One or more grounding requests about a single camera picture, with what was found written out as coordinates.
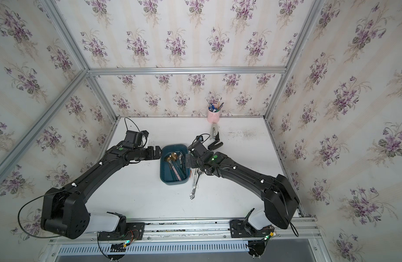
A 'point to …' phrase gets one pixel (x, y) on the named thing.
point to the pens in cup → (213, 108)
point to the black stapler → (213, 146)
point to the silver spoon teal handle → (180, 157)
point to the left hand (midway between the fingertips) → (158, 153)
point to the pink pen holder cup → (213, 117)
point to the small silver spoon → (195, 171)
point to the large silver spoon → (192, 195)
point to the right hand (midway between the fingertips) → (198, 158)
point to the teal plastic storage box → (164, 172)
